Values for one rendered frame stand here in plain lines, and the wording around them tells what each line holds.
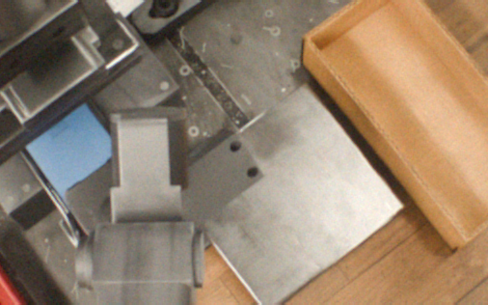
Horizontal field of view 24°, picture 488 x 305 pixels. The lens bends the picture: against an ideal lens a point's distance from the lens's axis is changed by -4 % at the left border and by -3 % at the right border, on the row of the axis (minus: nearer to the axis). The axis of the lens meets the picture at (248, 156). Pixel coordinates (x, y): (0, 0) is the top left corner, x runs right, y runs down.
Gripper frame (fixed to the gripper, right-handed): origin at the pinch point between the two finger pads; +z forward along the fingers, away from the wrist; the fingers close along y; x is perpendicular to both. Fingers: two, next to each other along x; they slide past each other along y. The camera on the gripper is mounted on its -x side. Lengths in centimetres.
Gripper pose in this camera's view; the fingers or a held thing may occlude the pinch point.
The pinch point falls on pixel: (110, 204)
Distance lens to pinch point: 103.8
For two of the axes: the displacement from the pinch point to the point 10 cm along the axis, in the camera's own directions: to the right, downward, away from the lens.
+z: -3.0, -1.2, 9.5
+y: -5.3, -8.0, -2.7
